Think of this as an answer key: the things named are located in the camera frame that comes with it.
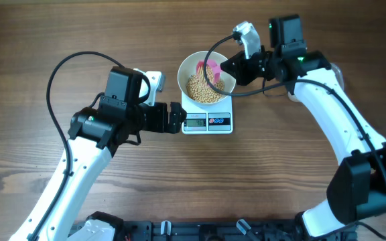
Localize white bowl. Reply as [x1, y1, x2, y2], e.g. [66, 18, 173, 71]
[178, 51, 236, 104]

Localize pink plastic scoop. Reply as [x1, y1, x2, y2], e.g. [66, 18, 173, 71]
[196, 59, 222, 84]

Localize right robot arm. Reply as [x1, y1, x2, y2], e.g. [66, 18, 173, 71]
[221, 15, 386, 240]

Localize soybeans in white bowl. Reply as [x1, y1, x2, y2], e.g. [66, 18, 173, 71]
[186, 66, 224, 103]

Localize clear plastic container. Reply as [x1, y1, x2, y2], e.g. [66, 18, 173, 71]
[286, 62, 345, 102]

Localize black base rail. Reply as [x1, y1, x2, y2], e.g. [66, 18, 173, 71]
[116, 220, 301, 241]

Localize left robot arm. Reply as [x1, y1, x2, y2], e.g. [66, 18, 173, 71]
[10, 66, 186, 240]

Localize white digital kitchen scale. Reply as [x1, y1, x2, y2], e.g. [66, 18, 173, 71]
[182, 93, 233, 135]

